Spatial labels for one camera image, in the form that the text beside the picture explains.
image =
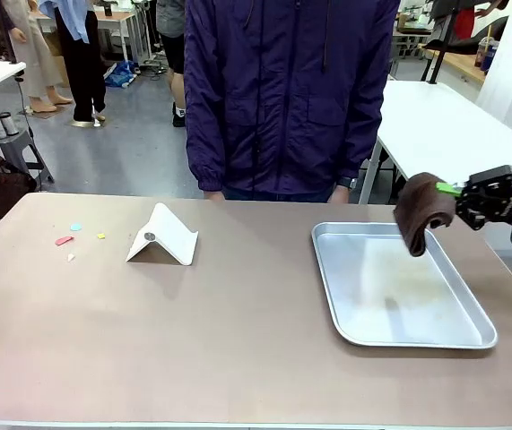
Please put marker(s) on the brown cloth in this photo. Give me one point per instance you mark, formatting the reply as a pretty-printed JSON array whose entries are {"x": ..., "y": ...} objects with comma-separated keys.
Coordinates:
[{"x": 421, "y": 206}]

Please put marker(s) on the person's left forearm purple sleeve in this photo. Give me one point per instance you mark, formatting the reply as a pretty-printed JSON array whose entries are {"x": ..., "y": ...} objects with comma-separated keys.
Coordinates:
[{"x": 358, "y": 143}]

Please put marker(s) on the person's right forearm purple sleeve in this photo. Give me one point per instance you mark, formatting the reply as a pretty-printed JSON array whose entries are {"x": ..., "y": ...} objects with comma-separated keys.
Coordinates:
[{"x": 204, "y": 152}]

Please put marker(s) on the person's left hand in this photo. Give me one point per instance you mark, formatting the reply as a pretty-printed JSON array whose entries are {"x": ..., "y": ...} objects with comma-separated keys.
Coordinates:
[{"x": 339, "y": 196}]

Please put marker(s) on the person's right hand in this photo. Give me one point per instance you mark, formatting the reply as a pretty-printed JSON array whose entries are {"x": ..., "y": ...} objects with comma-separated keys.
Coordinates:
[{"x": 214, "y": 195}]

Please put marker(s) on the large white background table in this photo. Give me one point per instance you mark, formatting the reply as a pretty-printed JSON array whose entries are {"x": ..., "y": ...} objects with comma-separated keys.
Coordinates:
[{"x": 444, "y": 125}]

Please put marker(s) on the wooden top background table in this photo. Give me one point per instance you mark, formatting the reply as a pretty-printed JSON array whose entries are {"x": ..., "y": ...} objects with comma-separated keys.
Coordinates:
[{"x": 462, "y": 62}]

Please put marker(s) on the black wristwatch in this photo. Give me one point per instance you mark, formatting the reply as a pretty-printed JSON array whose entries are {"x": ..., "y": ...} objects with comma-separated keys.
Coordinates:
[{"x": 349, "y": 183}]

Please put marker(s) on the plastic drink cup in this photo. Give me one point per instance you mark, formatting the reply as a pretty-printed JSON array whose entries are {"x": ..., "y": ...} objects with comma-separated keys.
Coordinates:
[{"x": 486, "y": 54}]

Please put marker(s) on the silver metal tray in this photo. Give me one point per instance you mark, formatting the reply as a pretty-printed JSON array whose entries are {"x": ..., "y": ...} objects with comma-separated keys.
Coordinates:
[{"x": 394, "y": 304}]

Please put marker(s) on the black slanted pole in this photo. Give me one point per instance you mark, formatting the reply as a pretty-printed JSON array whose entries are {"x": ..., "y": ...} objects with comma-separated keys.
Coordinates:
[{"x": 445, "y": 40}]

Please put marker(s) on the bystander in red top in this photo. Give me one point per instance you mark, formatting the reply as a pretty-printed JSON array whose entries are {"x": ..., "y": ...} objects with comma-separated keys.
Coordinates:
[{"x": 466, "y": 22}]

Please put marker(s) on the person's blue jeans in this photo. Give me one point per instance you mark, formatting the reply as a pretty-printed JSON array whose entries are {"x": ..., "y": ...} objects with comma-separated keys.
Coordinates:
[{"x": 278, "y": 195}]

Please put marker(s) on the person's purple jacket torso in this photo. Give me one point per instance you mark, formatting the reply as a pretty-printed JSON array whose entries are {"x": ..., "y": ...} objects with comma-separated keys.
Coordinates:
[{"x": 287, "y": 89}]

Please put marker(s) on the white folded roller stand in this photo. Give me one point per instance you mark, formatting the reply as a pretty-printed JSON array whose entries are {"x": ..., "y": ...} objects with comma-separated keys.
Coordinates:
[{"x": 170, "y": 242}]

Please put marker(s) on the bystander in black shorts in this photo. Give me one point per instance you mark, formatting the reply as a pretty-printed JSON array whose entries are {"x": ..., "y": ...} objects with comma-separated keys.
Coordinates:
[{"x": 172, "y": 49}]

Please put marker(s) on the blue plastic bag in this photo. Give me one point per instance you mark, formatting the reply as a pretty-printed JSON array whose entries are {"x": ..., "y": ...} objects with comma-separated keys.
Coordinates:
[{"x": 121, "y": 75}]

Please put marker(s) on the wooden desk white legs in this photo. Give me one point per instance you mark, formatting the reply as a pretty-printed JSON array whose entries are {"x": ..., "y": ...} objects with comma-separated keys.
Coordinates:
[{"x": 116, "y": 18}]

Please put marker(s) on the cyan paper scrap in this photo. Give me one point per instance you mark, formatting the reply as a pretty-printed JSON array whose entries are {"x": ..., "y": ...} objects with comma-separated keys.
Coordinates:
[{"x": 75, "y": 227}]

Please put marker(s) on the mannequin in black trousers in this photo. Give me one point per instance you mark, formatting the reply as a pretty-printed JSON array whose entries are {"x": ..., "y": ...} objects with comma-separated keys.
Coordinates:
[{"x": 83, "y": 67}]

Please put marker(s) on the red paper scrap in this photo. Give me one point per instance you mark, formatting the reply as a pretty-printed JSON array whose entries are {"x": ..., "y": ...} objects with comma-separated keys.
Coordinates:
[{"x": 64, "y": 241}]

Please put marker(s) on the brown cardboard box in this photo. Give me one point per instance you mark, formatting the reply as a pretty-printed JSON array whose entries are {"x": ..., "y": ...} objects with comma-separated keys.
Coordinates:
[{"x": 56, "y": 62}]

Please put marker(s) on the mannequin in beige dress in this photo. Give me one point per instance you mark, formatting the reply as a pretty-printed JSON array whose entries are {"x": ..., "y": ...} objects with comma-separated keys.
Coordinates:
[{"x": 36, "y": 49}]

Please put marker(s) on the grey metal stool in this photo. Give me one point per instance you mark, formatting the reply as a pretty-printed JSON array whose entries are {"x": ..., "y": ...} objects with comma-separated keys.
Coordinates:
[{"x": 9, "y": 145}]

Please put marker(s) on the dark brown handbag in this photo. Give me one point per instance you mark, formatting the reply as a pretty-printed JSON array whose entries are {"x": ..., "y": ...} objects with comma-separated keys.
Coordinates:
[{"x": 0, "y": 188}]

